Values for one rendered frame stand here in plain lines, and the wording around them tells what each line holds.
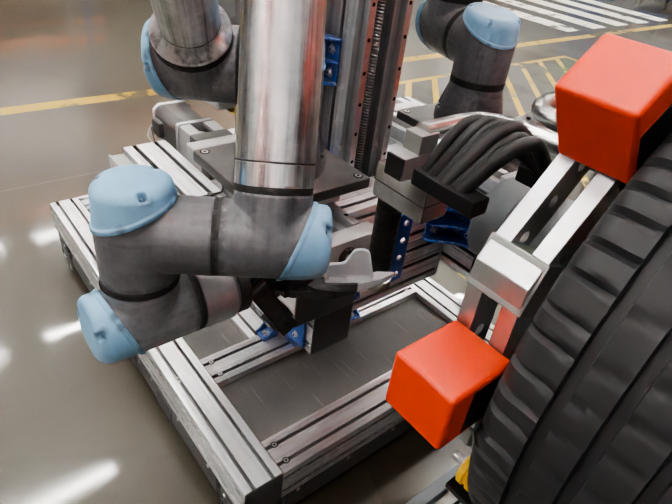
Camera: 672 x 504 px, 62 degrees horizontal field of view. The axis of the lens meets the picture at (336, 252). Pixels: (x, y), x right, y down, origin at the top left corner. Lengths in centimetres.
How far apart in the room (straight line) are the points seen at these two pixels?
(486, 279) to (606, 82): 20
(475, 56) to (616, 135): 73
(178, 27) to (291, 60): 32
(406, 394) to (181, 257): 25
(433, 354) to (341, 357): 94
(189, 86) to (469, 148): 44
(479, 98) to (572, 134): 70
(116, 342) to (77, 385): 116
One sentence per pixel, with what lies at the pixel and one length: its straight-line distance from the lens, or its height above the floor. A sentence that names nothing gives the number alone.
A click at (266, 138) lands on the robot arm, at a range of 50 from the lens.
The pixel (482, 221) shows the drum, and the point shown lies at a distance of 81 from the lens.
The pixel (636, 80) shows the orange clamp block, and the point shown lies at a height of 114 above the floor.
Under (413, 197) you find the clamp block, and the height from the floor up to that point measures 93.
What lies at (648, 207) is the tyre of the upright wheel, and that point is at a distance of 48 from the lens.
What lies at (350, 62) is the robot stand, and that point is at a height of 96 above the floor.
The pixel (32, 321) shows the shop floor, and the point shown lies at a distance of 196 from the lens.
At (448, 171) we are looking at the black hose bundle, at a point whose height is 99.
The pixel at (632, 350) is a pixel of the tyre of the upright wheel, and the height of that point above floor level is 99.
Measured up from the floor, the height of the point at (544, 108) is 101.
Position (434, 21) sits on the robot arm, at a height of 100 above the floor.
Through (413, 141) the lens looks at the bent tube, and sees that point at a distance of 68.
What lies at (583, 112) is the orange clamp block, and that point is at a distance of 51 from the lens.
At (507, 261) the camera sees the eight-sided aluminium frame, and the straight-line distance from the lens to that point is 54.
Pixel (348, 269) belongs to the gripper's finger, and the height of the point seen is 85.
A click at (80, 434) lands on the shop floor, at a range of 162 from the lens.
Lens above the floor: 125
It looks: 35 degrees down
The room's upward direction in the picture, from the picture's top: 8 degrees clockwise
